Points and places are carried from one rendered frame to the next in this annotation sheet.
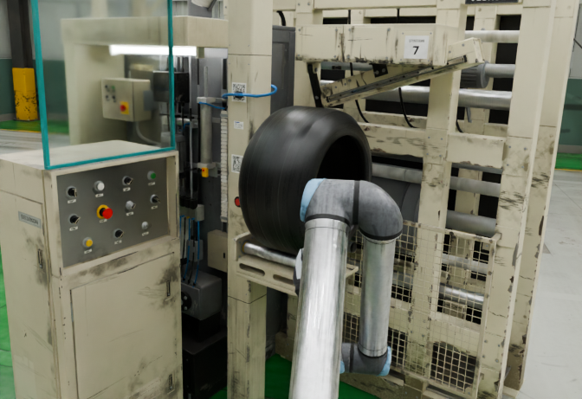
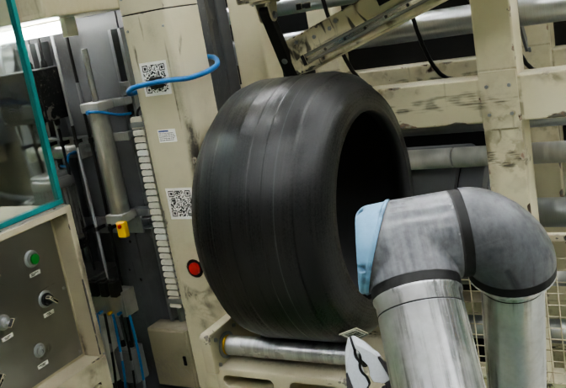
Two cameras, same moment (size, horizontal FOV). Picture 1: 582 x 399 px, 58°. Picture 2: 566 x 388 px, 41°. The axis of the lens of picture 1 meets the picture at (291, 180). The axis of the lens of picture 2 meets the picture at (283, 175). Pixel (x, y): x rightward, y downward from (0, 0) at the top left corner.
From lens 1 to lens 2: 0.44 m
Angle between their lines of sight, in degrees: 5
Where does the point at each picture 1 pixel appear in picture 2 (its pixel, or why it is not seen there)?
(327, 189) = (403, 222)
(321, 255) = (433, 360)
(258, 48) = not seen: outside the picture
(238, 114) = (162, 117)
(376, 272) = (520, 356)
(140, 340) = not seen: outside the picture
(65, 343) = not seen: outside the picture
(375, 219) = (510, 258)
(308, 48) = not seen: outside the picture
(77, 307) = not seen: outside the picture
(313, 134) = (313, 122)
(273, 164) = (253, 192)
